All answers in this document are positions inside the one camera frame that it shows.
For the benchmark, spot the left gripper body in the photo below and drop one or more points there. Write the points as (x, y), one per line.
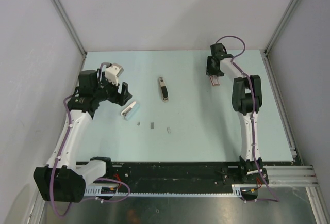
(108, 91)

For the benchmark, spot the right aluminium frame post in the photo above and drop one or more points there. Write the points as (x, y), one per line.
(292, 6)

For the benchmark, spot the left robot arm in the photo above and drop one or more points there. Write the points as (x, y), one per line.
(59, 180)

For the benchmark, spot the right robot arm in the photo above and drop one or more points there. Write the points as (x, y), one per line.
(246, 102)

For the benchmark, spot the light blue white stapler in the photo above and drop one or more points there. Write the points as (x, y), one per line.
(130, 110)

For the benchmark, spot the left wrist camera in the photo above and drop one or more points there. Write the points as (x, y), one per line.
(113, 72)

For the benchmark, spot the right aluminium rail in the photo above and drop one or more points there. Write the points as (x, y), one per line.
(292, 176)

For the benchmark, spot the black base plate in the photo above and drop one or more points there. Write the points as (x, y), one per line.
(191, 178)

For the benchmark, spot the beige black stapler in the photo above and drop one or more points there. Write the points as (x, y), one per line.
(163, 89)

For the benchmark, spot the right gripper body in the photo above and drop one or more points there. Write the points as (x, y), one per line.
(211, 70)

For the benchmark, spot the left aluminium frame post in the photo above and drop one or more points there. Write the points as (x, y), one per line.
(69, 26)

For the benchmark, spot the aluminium frame post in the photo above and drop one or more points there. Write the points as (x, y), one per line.
(69, 26)
(292, 6)

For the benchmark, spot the slotted cable duct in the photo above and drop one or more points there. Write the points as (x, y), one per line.
(235, 191)

